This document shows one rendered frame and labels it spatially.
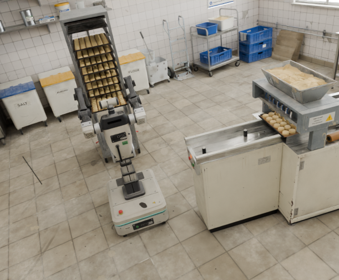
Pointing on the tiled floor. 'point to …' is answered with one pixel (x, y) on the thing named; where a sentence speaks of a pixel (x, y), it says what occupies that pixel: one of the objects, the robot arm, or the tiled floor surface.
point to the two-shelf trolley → (221, 45)
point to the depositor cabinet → (317, 176)
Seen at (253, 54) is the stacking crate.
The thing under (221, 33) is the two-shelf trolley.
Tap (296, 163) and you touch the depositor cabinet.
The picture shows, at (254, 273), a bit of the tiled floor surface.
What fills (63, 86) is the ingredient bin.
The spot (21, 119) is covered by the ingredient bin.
